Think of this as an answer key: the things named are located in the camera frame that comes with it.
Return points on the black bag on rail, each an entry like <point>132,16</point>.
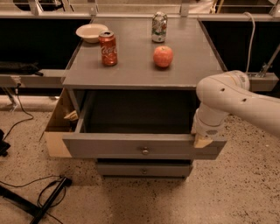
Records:
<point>11,67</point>

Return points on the white bowl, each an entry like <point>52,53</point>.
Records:
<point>90,32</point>

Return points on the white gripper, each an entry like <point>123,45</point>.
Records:
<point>205,129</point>

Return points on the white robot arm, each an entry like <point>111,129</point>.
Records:
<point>228,93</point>

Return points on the grey drawer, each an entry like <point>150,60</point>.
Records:
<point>148,168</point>
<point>138,124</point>

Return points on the grey bottom drawer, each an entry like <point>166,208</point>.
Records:
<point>148,168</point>

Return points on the grey top drawer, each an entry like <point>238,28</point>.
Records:
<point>138,124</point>

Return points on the red cola can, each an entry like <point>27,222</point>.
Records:
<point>107,42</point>

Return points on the cardboard box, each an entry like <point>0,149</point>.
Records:
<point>63,121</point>

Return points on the grey drawer cabinet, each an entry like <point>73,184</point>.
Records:
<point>135,118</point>

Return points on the red apple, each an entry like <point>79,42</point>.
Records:
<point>163,56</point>

